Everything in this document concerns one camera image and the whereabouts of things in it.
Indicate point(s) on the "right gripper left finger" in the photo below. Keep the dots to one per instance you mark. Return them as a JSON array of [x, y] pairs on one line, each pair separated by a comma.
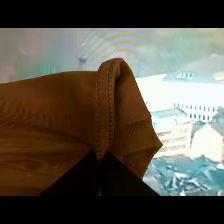
[[81, 178]]

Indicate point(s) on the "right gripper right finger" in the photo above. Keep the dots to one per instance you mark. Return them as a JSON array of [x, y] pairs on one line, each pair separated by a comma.
[[121, 180]]

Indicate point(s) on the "orange-brown T-shirt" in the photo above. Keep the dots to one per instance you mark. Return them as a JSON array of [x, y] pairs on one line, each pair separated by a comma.
[[60, 116]]

